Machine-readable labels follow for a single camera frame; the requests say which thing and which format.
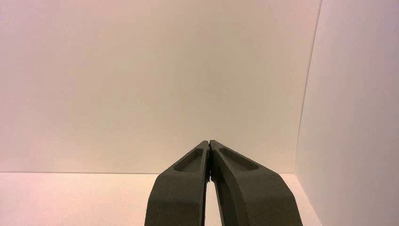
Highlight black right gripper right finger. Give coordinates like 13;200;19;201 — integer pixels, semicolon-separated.
209;139;303;226

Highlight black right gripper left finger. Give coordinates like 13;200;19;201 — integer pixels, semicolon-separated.
144;140;210;226

